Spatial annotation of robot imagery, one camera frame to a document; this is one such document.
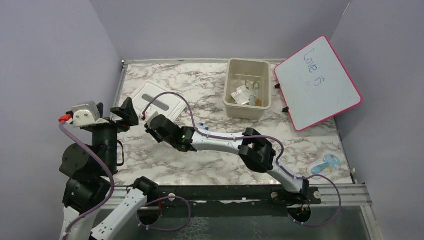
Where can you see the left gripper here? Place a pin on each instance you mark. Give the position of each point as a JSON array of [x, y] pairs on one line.
[[128, 112]]

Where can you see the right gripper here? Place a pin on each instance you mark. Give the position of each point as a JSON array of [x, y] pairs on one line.
[[147, 130]]

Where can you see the small clear zip bag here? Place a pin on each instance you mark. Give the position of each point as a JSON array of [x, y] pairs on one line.
[[242, 95]]

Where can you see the metal crucible tongs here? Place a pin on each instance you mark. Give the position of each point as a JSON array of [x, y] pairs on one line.
[[254, 88]]

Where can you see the amber rubber tubing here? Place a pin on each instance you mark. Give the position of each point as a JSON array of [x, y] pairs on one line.
[[255, 103]]

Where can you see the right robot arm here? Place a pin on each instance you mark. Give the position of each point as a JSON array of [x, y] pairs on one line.
[[255, 150]]

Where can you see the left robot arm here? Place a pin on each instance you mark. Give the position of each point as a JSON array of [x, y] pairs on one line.
[[90, 164]]

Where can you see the beige plastic storage bin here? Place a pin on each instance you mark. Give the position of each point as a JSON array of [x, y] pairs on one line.
[[239, 70]]

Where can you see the pink framed whiteboard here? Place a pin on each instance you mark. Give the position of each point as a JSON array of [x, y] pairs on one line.
[[315, 85]]

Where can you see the blue item in plastic pack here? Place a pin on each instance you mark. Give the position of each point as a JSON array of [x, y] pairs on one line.
[[324, 166]]

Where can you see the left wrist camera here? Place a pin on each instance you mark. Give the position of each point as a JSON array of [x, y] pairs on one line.
[[85, 114]]

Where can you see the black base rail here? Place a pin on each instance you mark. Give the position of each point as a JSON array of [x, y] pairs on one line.
[[217, 201]]

